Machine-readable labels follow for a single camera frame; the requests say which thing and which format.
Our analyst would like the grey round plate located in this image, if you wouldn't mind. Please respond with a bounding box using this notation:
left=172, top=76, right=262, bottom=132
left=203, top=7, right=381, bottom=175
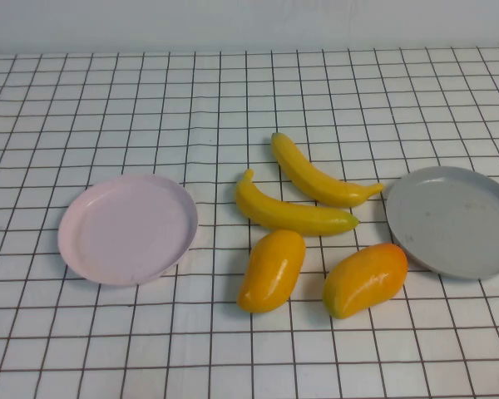
left=385, top=165, right=499, bottom=280

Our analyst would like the green-tipped orange mango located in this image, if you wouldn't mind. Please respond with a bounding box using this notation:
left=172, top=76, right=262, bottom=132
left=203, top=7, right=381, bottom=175
left=322, top=243, right=409, bottom=320

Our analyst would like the plain orange-yellow mango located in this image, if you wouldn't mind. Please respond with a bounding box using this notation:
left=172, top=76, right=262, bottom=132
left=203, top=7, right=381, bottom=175
left=236, top=229, right=307, bottom=314

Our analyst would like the yellow plastic banana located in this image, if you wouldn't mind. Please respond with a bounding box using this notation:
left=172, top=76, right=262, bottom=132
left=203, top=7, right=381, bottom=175
left=270, top=131, right=386, bottom=208
left=235, top=168, right=361, bottom=238

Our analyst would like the pink round plate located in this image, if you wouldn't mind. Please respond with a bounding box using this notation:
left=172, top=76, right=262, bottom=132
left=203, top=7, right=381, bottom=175
left=57, top=173, right=200, bottom=288

